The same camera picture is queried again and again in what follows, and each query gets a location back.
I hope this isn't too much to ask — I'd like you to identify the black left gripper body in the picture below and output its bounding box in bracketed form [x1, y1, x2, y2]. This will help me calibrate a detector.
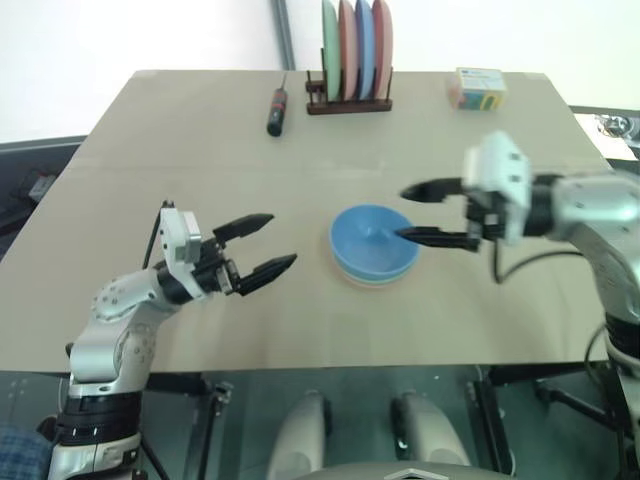
[191, 236, 242, 300]

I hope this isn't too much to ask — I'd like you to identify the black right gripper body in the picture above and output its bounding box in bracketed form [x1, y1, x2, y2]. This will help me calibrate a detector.
[463, 188, 507, 247]

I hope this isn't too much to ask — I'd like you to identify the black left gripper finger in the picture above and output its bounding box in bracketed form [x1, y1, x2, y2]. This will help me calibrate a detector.
[211, 213, 276, 243]
[233, 253, 299, 299]

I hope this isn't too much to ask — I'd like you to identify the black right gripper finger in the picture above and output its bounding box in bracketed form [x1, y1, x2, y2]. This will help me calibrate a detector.
[399, 176, 470, 206]
[394, 225, 482, 253]

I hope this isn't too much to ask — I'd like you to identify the blue bowl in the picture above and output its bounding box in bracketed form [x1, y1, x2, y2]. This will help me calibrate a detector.
[327, 203, 422, 278]

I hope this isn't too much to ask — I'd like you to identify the colourful cardboard box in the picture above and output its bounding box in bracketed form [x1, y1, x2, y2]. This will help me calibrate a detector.
[445, 66, 509, 113]

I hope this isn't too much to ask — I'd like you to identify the dark wooden plate rack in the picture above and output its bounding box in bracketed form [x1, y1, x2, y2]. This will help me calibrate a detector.
[305, 66, 395, 117]

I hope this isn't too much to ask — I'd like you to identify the black and red screwdriver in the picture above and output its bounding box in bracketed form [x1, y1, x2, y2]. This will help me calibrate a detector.
[265, 72, 292, 138]

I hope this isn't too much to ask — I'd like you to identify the white printed sheet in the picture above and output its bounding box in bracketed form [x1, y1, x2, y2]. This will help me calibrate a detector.
[573, 112, 640, 162]

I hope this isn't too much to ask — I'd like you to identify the red plate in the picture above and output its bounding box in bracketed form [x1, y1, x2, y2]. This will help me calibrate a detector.
[371, 0, 395, 99]

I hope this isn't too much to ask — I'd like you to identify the blue plate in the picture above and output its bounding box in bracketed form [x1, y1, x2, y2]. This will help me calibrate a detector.
[354, 0, 377, 99]

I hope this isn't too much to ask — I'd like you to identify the pink plate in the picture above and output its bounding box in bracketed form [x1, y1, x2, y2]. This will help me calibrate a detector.
[337, 0, 361, 101]

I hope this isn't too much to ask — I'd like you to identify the silver left robot leg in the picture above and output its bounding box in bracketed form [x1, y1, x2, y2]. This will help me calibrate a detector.
[264, 391, 334, 480]

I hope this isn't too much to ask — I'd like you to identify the silver robot leg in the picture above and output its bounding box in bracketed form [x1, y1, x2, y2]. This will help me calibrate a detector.
[389, 391, 472, 480]
[264, 391, 334, 480]

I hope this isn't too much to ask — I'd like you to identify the green plate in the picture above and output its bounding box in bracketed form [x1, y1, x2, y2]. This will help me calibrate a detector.
[320, 0, 344, 102]

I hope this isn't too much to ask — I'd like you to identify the small grey box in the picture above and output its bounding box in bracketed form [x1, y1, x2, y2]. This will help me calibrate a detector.
[26, 169, 57, 202]

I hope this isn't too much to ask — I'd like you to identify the silver right robot leg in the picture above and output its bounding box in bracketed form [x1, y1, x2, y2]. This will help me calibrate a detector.
[389, 391, 472, 480]

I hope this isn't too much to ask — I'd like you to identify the dark robot torso edge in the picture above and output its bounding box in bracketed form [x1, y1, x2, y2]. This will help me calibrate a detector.
[319, 463, 504, 480]

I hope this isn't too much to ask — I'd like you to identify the blue checkered cloth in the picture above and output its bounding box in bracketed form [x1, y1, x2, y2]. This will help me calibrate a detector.
[0, 423, 57, 480]

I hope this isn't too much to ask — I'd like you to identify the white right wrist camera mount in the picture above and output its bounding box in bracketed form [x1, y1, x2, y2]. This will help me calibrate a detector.
[461, 131, 534, 247]

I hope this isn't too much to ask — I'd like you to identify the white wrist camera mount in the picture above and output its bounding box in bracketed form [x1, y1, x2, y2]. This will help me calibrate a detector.
[158, 206, 204, 302]
[461, 131, 534, 247]

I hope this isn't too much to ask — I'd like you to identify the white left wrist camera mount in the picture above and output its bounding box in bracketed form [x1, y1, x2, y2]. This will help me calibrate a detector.
[158, 206, 204, 302]

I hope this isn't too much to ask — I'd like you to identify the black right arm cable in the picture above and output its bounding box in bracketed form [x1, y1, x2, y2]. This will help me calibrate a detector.
[491, 238, 587, 286]

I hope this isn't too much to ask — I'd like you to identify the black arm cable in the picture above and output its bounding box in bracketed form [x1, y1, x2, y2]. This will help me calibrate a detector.
[491, 238, 587, 286]
[141, 199, 176, 274]

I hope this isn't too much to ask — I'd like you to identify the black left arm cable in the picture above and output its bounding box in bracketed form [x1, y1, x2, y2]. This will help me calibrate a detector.
[141, 199, 176, 274]

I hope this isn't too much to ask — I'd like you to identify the grey metal post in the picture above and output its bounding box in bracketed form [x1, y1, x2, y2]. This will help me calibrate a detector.
[271, 0, 298, 72]

